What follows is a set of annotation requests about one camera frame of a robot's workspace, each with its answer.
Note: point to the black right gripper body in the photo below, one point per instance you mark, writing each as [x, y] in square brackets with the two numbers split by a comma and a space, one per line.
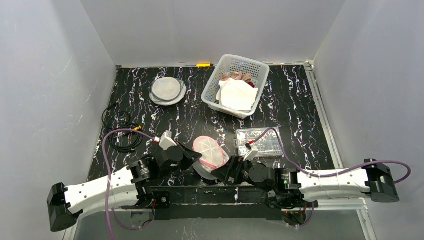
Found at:
[232, 169]

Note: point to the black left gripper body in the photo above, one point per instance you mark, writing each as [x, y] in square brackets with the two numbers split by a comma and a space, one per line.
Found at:
[182, 153]

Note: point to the white mesh bag pink trim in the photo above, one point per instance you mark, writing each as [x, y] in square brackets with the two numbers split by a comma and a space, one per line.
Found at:
[213, 157]

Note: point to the white mesh bag blue trim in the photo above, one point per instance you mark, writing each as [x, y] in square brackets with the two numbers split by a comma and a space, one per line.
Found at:
[167, 91]

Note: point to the white bra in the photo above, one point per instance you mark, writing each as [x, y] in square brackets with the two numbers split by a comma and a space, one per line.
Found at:
[236, 95]

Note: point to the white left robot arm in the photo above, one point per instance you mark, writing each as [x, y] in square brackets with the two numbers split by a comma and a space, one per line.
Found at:
[129, 188]

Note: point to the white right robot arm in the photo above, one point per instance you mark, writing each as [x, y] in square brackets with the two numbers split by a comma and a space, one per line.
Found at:
[372, 179]

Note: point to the beige pink bra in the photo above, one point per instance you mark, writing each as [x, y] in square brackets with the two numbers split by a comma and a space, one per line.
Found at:
[235, 75]

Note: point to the clear plastic compartment box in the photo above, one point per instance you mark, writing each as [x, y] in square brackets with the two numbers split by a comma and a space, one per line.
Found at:
[268, 145]

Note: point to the yellow orange marker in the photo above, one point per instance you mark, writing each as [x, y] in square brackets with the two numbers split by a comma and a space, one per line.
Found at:
[204, 65]

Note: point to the white plastic basket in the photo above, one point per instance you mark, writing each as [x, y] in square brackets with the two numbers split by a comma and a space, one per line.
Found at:
[229, 63]

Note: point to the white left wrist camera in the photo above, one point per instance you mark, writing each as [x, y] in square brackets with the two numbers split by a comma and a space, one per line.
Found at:
[166, 141]

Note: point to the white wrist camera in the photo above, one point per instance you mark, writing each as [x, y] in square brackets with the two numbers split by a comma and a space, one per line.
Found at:
[166, 141]
[252, 151]

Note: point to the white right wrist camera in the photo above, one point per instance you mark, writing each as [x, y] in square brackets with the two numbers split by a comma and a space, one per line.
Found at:
[252, 151]

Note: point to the black base frame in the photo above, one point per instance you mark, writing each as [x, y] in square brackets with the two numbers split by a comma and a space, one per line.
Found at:
[227, 202]

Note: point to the aluminium rail frame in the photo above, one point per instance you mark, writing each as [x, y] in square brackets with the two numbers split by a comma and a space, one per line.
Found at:
[342, 204]

